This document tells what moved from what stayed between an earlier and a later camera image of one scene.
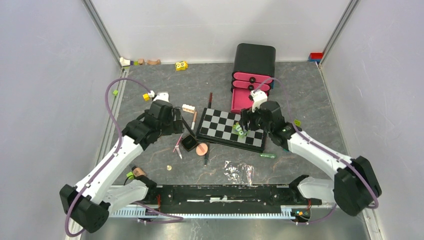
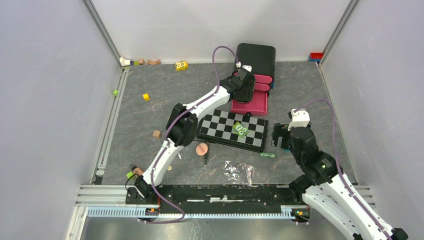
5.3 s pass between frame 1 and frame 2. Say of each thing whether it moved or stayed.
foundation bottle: stayed
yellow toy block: stayed
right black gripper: moved
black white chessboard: stayed
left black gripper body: moved
